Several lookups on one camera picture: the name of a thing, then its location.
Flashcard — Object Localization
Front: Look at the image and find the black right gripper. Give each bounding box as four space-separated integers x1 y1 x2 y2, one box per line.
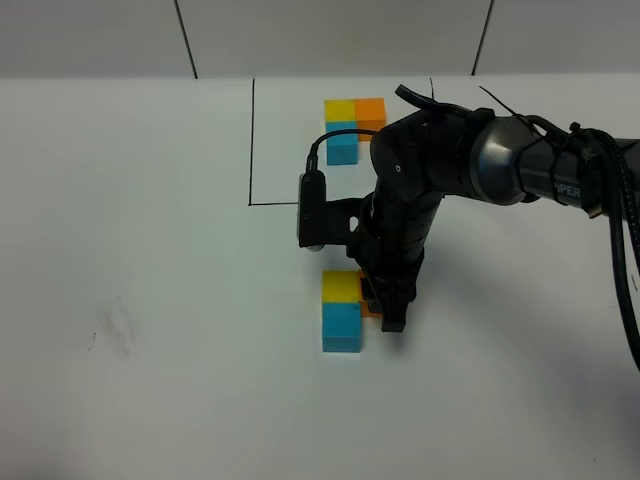
324 189 443 333

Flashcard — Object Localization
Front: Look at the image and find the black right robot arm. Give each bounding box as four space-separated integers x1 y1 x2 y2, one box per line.
297 86 639 339

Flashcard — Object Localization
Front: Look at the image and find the blue template block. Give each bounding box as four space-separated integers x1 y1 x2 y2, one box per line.
325 122 359 166

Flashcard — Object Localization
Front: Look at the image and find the orange template block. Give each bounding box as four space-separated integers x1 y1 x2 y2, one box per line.
353 98 387 132

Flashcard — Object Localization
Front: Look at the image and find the yellow template block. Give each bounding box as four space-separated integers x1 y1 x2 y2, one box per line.
324 99 356 123

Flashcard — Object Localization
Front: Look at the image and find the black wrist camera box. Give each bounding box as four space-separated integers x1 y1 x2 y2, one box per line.
297 170 326 252

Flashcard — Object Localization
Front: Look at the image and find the black camera cable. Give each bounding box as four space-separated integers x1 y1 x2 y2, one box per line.
305 128 379 176

